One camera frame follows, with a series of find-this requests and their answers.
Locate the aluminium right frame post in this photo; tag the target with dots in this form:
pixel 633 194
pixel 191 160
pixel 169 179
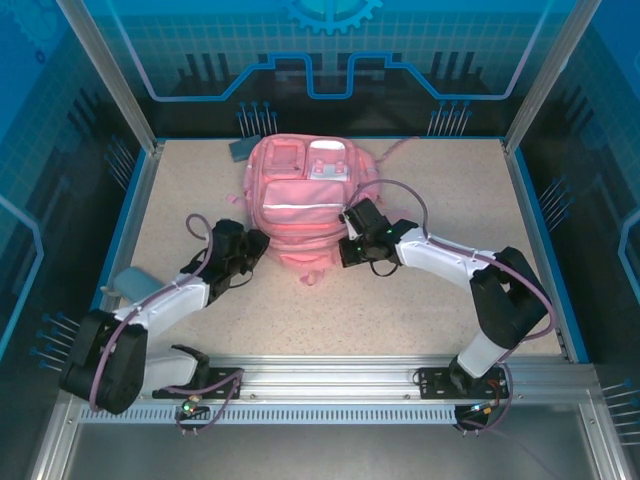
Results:
pixel 549 75

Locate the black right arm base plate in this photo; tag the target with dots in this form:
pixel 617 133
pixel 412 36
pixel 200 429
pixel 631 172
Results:
pixel 435 385

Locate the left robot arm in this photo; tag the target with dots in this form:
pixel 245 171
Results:
pixel 175 300

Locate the pink backpack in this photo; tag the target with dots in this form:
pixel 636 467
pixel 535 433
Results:
pixel 300 200

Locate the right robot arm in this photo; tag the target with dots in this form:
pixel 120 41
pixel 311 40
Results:
pixel 450 255

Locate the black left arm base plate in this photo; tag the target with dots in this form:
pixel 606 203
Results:
pixel 225 384

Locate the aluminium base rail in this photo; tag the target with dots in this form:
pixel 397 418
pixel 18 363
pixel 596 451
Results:
pixel 325 380

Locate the power connector green light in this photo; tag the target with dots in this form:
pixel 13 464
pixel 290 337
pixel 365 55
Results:
pixel 482 409
pixel 190 406

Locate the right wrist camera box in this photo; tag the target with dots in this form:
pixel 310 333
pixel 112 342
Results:
pixel 350 227

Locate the grey blue pencil case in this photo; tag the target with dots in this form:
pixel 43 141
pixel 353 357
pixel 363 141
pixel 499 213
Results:
pixel 242 150

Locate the aluminium frame post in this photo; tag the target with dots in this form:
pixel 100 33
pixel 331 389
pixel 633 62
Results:
pixel 549 75
pixel 114 75

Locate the aluminium left frame post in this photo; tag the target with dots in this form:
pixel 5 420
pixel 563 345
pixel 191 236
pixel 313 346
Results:
pixel 114 75

